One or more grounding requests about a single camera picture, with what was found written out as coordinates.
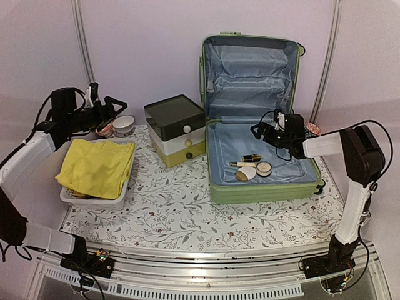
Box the aluminium front rail frame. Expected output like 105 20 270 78
26 241 392 299

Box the black gold lipstick tube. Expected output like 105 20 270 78
242 154 261 163

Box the slim gold cosmetic pencil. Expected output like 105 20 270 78
229 161 258 168

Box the drawer cabinet with dark top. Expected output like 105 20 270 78
144 94 206 168

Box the white plastic mesh basket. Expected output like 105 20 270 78
56 138 136 209

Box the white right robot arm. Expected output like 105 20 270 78
251 109 392 278

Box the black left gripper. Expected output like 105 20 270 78
67 95 128 133

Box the small white bowl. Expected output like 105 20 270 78
112 116 135 134

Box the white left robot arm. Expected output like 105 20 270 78
1 82 128 279

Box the plain yellow garment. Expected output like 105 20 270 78
56 139 136 200

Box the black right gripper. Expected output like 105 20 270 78
252 121 293 149

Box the floral white tablecloth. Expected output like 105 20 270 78
62 125 343 252

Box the beige oval compact case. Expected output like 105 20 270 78
236 166 257 182

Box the red patterned small bowl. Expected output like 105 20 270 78
95 122 114 138

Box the round cream compact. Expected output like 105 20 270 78
256 161 272 177

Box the green hard-shell suitcase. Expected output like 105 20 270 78
199 34 325 204

